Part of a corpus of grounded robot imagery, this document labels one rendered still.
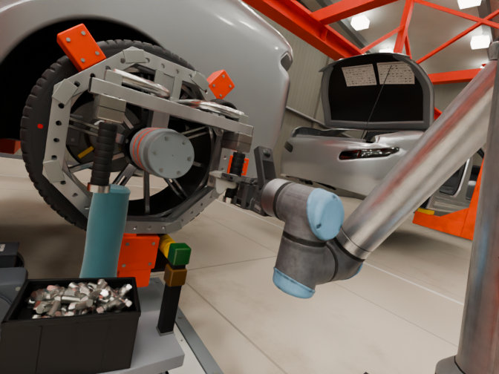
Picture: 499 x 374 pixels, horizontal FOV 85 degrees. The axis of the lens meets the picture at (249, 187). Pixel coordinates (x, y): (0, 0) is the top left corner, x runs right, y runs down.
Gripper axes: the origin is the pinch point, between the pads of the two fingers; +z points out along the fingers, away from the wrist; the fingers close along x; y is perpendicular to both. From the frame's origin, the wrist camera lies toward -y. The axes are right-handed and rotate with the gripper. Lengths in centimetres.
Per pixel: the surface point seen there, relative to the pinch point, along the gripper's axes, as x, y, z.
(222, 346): 31, 83, 26
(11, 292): -47, 45, 26
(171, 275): -19.3, 23.1, -13.7
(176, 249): -19.2, 17.2, -13.7
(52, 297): -40.1, 26.3, -11.4
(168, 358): -19.5, 38.0, -20.1
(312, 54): 704, -440, 699
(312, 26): 269, -234, 267
